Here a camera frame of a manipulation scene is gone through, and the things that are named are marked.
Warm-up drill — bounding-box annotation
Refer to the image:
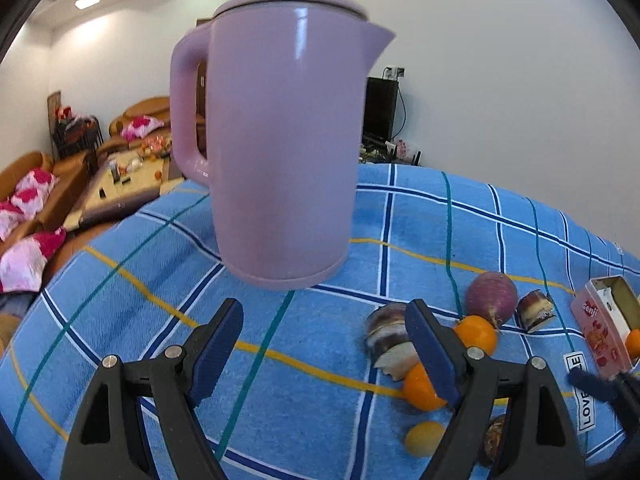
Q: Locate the plate of fruit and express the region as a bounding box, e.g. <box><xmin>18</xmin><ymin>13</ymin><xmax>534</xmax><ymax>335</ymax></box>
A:
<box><xmin>140</xmin><ymin>137</ymin><xmax>171</xmax><ymax>158</ymax></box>

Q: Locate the purple electric kettle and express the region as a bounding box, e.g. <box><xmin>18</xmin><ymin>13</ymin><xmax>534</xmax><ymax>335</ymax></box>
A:
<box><xmin>169</xmin><ymin>0</ymin><xmax>397</xmax><ymax>292</ymax></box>

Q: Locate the dark rack with red items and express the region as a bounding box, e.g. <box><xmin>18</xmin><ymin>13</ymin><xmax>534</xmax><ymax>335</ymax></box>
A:
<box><xmin>50</xmin><ymin>91</ymin><xmax>103</xmax><ymax>161</ymax></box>

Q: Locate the brown striped shell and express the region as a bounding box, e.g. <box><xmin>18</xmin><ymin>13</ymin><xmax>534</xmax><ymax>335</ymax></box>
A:
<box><xmin>365</xmin><ymin>302</ymin><xmax>423</xmax><ymax>381</ymax></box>

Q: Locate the black television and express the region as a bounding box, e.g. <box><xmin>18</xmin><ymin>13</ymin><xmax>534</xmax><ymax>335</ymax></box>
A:
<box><xmin>362</xmin><ymin>76</ymin><xmax>400</xmax><ymax>143</ymax></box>

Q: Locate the black power cable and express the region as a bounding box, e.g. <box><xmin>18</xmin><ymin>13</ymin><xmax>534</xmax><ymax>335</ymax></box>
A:
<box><xmin>397</xmin><ymin>77</ymin><xmax>408</xmax><ymax>143</ymax></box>

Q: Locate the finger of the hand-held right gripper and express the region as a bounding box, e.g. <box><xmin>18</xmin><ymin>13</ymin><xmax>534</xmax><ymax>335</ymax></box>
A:
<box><xmin>567</xmin><ymin>367</ymin><xmax>626</xmax><ymax>406</ymax></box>

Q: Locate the blue plaid blanket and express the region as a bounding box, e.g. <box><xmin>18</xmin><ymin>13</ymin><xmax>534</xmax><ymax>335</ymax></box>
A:
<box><xmin>0</xmin><ymin>162</ymin><xmax>640</xmax><ymax>480</ymax></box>

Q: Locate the small yellow fruit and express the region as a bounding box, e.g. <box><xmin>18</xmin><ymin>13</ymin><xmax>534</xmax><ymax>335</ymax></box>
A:
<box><xmin>404</xmin><ymin>421</ymin><xmax>447</xmax><ymax>458</ymax></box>

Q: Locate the purple turnip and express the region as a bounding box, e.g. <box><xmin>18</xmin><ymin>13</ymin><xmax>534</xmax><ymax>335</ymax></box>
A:
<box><xmin>465</xmin><ymin>271</ymin><xmax>518</xmax><ymax>329</ymax></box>

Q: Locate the pink floral pillow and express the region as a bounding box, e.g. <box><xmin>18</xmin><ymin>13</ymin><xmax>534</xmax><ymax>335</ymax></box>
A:
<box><xmin>10</xmin><ymin>170</ymin><xmax>58</xmax><ymax>218</ymax></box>
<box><xmin>0</xmin><ymin>227</ymin><xmax>67</xmax><ymax>293</ymax></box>
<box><xmin>122</xmin><ymin>115</ymin><xmax>165</xmax><ymax>143</ymax></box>
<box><xmin>0</xmin><ymin>202</ymin><xmax>26</xmax><ymax>241</ymax></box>

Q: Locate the brown sofa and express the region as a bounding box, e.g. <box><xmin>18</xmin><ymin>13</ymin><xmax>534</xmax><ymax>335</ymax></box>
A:
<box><xmin>109</xmin><ymin>96</ymin><xmax>173</xmax><ymax>161</ymax></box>
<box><xmin>0</xmin><ymin>151</ymin><xmax>96</xmax><ymax>271</ymax></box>

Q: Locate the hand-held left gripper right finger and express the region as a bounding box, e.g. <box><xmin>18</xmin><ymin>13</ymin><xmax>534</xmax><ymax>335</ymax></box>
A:
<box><xmin>404</xmin><ymin>299</ymin><xmax>586</xmax><ymax>480</ymax></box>

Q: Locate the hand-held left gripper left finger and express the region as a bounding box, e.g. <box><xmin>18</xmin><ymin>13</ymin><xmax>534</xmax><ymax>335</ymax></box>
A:
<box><xmin>60</xmin><ymin>298</ymin><xmax>245</xmax><ymax>480</ymax></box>

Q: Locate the wooden coffee table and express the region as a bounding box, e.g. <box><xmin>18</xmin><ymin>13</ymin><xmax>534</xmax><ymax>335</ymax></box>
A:
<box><xmin>62</xmin><ymin>152</ymin><xmax>186</xmax><ymax>233</ymax></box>

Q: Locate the brown wooden door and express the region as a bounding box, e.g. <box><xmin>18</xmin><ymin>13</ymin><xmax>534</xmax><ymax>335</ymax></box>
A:
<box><xmin>196</xmin><ymin>17</ymin><xmax>212</xmax><ymax>156</ymax></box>

